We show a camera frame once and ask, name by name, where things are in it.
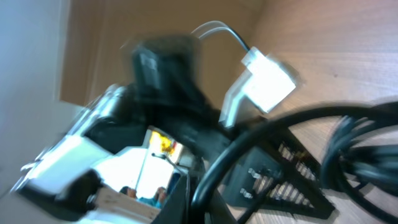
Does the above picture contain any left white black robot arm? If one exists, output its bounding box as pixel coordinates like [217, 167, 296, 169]
[12, 35, 335, 223]

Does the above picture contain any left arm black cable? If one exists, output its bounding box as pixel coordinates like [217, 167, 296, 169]
[190, 20, 251, 52]

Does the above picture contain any black cable bundle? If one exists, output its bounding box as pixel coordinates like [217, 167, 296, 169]
[320, 102, 398, 223]

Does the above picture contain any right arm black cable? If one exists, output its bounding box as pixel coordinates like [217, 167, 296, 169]
[190, 105, 398, 224]

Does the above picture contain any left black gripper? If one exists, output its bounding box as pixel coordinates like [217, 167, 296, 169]
[221, 129, 335, 220]

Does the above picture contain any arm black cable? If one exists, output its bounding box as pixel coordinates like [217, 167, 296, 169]
[190, 20, 251, 52]
[190, 105, 398, 224]

